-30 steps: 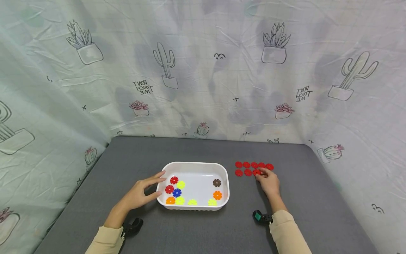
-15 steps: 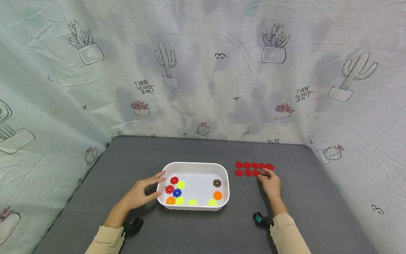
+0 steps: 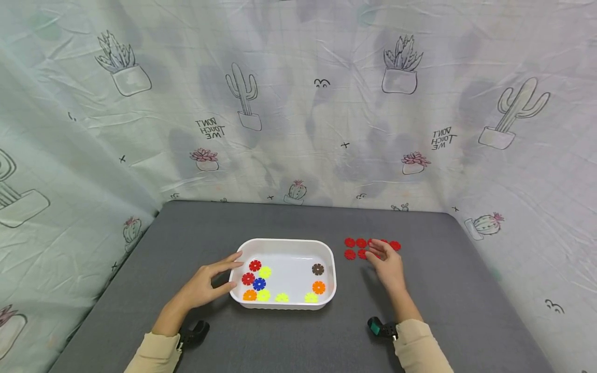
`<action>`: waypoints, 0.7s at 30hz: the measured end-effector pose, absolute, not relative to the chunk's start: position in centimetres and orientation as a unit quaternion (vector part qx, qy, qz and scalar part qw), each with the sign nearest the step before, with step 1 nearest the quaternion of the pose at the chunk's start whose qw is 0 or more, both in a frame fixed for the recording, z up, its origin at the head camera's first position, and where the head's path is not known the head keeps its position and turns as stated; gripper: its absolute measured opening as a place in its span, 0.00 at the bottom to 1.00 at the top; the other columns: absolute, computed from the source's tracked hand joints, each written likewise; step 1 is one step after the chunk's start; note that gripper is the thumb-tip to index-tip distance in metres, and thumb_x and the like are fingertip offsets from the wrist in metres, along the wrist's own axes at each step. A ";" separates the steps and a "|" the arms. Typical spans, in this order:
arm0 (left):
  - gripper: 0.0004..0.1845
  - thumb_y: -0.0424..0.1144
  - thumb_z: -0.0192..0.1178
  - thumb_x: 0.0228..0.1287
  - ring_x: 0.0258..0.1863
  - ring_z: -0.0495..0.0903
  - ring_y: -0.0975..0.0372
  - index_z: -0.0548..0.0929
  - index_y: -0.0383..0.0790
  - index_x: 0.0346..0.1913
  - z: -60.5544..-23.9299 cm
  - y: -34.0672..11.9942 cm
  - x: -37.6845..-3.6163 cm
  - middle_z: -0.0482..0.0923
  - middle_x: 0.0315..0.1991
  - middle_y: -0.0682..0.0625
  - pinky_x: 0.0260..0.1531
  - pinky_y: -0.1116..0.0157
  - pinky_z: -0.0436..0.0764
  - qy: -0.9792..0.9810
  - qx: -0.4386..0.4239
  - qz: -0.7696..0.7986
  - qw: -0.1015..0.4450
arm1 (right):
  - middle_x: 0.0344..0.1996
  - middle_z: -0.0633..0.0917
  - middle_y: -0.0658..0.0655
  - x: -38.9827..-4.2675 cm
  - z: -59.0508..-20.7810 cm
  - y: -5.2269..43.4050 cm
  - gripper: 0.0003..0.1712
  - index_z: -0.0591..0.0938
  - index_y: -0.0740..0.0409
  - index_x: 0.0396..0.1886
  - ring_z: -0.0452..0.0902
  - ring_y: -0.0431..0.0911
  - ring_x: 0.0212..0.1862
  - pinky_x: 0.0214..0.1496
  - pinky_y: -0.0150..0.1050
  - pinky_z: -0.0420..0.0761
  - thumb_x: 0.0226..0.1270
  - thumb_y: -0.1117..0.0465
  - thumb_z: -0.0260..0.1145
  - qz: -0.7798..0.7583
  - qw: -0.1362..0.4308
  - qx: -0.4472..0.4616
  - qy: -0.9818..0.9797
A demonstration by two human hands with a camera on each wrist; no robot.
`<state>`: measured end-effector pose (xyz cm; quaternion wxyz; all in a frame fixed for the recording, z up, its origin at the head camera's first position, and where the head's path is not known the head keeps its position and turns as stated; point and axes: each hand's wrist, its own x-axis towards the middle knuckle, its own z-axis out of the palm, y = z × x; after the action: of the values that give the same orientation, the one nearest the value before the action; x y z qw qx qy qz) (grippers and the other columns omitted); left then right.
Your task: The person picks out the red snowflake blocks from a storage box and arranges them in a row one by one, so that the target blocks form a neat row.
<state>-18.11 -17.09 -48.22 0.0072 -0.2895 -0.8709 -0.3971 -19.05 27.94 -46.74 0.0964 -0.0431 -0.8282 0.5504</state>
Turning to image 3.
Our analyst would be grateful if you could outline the person's left hand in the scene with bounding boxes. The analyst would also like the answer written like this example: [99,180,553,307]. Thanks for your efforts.
[181,252,244,310]

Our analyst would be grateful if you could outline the person's right hand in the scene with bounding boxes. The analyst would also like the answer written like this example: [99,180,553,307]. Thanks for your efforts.
[365,239,406,294]

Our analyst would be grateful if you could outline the white plastic tray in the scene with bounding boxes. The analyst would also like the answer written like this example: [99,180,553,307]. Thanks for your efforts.
[229,238,337,311]

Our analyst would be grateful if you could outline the person's left forearm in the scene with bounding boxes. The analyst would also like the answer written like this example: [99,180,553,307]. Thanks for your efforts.
[123,296,199,373]

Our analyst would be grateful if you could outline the person's right forearm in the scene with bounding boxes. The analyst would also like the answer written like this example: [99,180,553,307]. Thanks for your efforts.
[389,288,456,373]

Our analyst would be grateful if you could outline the rows of red discs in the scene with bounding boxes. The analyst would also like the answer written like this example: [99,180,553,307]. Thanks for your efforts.
[344,237,402,261]

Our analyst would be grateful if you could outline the black wrist band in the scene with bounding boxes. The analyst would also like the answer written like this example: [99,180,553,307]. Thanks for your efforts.
[178,320,210,354]
[367,316,399,342]

